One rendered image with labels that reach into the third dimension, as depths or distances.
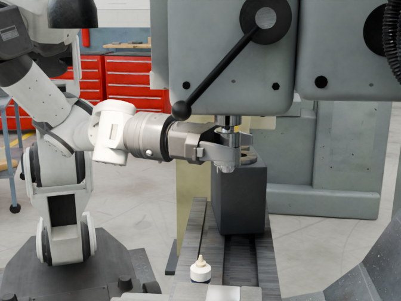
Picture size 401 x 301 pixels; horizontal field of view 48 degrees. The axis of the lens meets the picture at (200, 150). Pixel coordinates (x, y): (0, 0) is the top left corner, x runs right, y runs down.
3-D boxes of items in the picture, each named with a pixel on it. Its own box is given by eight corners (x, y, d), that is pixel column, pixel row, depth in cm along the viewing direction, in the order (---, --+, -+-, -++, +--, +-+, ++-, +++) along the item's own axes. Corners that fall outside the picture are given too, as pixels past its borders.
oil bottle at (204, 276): (189, 309, 89) (189, 260, 86) (191, 297, 93) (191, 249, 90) (210, 310, 89) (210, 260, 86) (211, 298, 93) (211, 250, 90)
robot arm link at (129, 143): (145, 107, 81) (92, 102, 86) (134, 166, 80) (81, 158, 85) (171, 120, 92) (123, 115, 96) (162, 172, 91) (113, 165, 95)
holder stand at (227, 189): (219, 235, 119) (220, 162, 114) (210, 202, 140) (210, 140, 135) (264, 233, 120) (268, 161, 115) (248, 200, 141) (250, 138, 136)
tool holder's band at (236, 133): (234, 131, 82) (235, 125, 81) (245, 137, 77) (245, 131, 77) (210, 132, 80) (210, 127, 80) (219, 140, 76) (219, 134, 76)
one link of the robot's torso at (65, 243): (39, 247, 169) (23, 138, 143) (94, 240, 174) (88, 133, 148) (39, 279, 156) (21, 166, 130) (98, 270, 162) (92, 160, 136)
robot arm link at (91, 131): (109, 97, 84) (91, 104, 96) (100, 144, 83) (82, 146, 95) (141, 105, 87) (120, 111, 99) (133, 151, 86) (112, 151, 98)
